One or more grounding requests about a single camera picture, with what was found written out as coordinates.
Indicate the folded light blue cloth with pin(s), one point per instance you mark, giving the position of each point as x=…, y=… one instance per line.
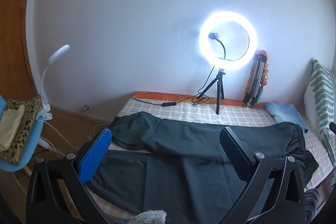
x=286, y=112

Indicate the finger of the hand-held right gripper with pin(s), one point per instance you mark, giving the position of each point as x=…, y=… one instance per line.
x=333, y=127

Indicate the leopard print cloth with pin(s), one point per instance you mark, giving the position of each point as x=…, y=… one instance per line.
x=26, y=119

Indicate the grey striped cloth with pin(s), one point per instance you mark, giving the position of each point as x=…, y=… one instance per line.
x=312, y=204

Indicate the dark grey pants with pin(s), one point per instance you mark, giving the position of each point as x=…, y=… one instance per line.
x=183, y=140

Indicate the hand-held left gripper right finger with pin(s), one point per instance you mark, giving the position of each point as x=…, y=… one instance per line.
x=236, y=155

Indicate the beige folded cloth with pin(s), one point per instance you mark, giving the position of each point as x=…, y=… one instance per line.
x=10, y=124

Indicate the beige checkered blanket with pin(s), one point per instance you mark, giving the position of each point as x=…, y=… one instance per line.
x=236, y=115

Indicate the wooden door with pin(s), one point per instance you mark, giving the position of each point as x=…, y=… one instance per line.
x=15, y=29

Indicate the green leaf patterned pillow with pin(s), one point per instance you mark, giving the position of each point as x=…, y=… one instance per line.
x=320, y=98

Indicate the metal door stopper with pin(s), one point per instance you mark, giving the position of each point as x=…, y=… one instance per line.
x=85, y=108

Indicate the light blue chair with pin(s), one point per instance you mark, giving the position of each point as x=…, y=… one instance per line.
x=29, y=150

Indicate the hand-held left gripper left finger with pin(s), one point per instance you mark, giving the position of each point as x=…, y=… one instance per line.
x=97, y=153

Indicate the grey fuzzy cloth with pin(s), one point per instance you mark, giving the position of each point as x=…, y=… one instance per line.
x=149, y=216

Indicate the white clip lamp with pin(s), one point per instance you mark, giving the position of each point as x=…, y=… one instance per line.
x=59, y=52

